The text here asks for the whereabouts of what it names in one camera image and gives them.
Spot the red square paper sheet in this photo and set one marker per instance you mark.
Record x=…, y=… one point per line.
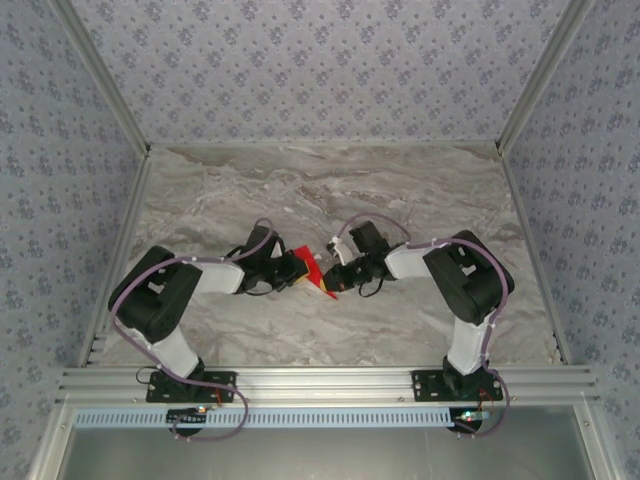
x=315, y=275

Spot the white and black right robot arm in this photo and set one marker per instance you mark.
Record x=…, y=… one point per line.
x=465, y=280

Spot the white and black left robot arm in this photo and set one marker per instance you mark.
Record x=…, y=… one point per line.
x=145, y=295

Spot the small black adapter board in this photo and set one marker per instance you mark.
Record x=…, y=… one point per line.
x=467, y=416
x=185, y=416

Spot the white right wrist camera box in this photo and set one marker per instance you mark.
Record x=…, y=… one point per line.
x=342, y=250

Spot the aluminium mounting rail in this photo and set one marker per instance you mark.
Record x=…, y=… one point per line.
x=325, y=385

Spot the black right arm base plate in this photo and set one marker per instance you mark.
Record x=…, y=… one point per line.
x=422, y=387

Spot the aluminium table side rail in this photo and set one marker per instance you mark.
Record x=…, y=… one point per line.
x=521, y=215
x=129, y=215

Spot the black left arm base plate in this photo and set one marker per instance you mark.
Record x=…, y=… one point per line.
x=156, y=394

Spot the aluminium frame post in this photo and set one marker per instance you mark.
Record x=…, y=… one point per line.
x=542, y=75
x=104, y=75

